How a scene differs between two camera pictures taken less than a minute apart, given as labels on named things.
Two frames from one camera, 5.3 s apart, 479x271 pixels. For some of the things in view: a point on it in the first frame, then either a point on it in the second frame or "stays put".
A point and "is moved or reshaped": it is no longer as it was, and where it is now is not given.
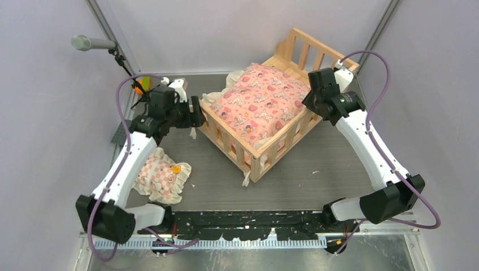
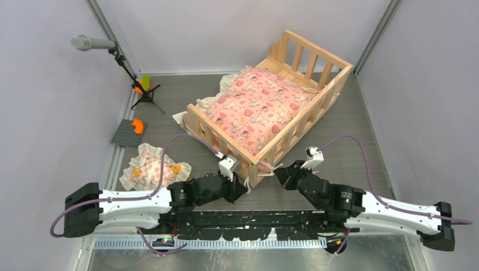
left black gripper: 195,119 to 235,188
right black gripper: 307,100 to 286,175
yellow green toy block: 145,82 stays put
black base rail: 251,225 stays put
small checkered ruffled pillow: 161,178 stays put
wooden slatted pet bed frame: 306,55 is moved or reshaped
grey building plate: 120,135 stays put
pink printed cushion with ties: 253,100 is moved or reshaped
